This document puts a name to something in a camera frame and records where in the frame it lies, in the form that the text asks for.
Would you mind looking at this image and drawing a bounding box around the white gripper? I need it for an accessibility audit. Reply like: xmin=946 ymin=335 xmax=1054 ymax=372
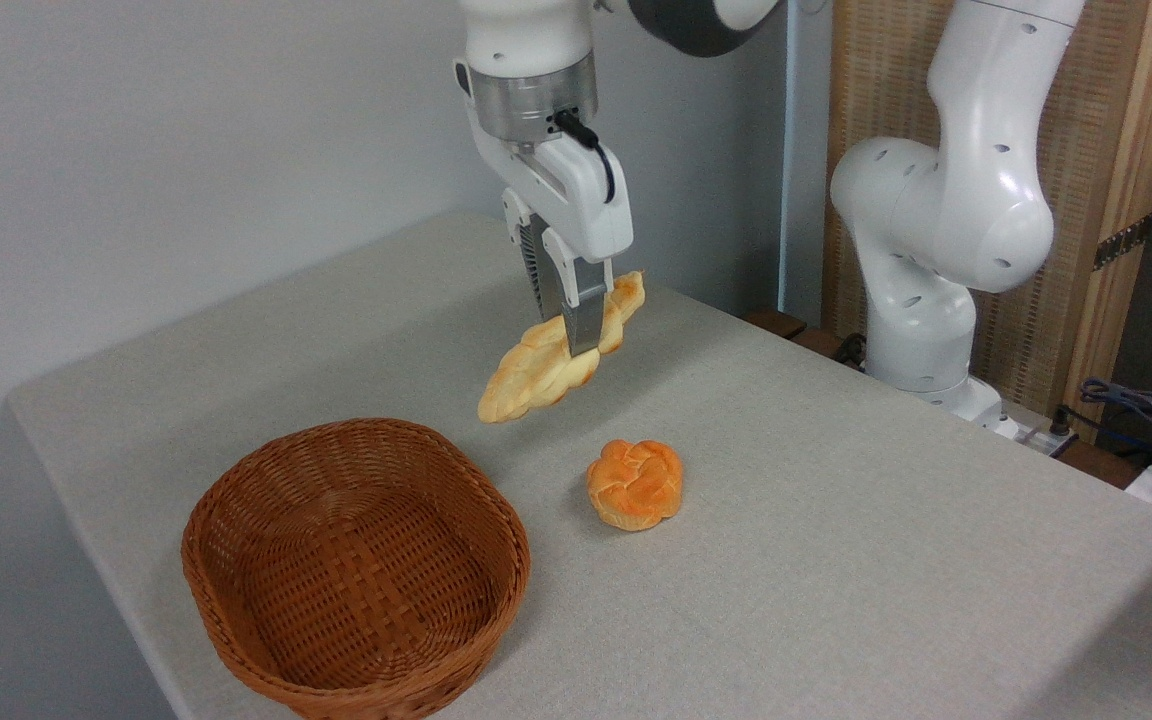
xmin=471 ymin=105 xmax=635 ymax=359

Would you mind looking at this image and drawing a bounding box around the long braided bread loaf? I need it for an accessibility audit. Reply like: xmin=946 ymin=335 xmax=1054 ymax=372
xmin=477 ymin=270 xmax=647 ymax=425

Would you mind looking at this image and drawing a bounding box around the round orange bread bun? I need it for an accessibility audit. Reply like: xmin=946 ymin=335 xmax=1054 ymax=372
xmin=586 ymin=439 xmax=685 ymax=532

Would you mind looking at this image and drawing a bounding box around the brown wicker basket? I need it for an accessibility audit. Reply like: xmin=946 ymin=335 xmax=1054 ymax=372
xmin=181 ymin=418 xmax=532 ymax=720

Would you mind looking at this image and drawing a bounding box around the metal screen hinge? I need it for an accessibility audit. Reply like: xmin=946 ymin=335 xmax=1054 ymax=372
xmin=1093 ymin=213 xmax=1152 ymax=272

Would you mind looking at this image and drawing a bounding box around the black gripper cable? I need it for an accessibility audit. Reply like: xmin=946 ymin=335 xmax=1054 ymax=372
xmin=553 ymin=108 xmax=618 ymax=205

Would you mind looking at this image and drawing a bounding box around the pale vertical wall conduit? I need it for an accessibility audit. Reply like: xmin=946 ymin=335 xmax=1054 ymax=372
xmin=778 ymin=0 xmax=834 ymax=323

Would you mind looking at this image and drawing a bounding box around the bundle of dark cables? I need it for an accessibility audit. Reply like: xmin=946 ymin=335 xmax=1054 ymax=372
xmin=1079 ymin=377 xmax=1152 ymax=471

